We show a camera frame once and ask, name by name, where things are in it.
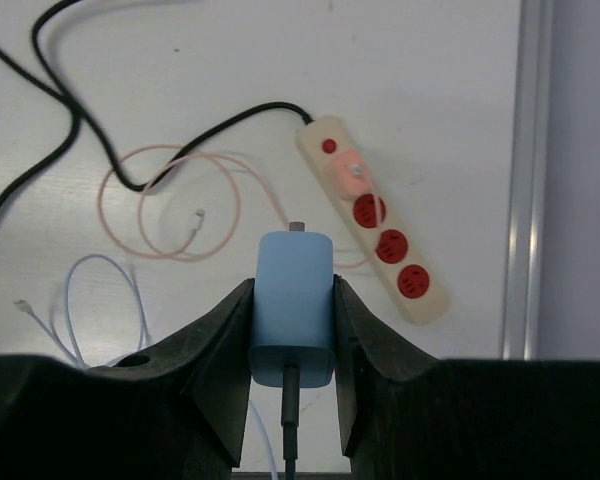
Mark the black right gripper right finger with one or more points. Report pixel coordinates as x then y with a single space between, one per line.
404 414

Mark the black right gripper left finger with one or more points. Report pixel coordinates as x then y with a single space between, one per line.
175 410

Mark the blue charger plug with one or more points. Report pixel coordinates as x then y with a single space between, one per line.
293 313

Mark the pink charger plug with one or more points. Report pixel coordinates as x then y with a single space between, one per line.
349 175

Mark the beige power strip red sockets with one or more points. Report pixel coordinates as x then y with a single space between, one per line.
377 228

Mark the aluminium side rail right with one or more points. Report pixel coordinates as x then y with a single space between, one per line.
521 301

